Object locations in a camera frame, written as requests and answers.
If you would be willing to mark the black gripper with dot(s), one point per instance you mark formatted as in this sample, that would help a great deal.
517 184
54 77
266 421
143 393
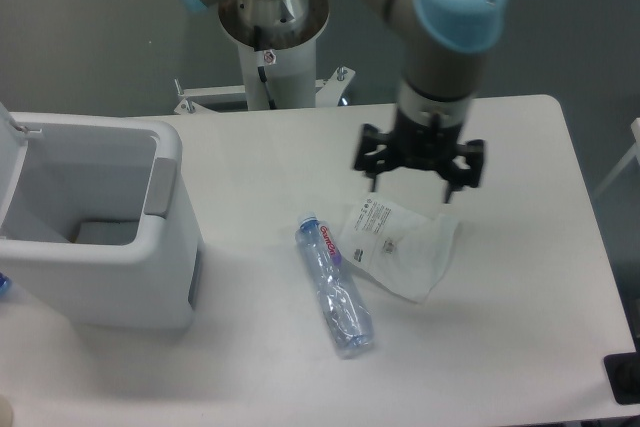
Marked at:
427 147

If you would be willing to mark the white push-lid trash can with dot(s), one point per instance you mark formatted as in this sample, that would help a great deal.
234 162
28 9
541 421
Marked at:
96 220

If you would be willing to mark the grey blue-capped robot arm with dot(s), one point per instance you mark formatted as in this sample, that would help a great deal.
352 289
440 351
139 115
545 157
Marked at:
446 42

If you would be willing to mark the white printed plastic bag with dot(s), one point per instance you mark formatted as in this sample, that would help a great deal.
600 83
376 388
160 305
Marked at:
405 252

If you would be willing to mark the crushed clear plastic bottle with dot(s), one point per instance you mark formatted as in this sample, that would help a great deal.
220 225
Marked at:
347 318

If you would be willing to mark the black clamp at table edge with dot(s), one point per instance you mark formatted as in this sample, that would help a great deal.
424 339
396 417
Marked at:
623 374

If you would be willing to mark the blue-capped bottle at left edge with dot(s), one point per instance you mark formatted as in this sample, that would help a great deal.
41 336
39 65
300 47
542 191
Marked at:
5 285

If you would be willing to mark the white frame at right edge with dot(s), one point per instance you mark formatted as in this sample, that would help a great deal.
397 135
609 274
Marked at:
630 156

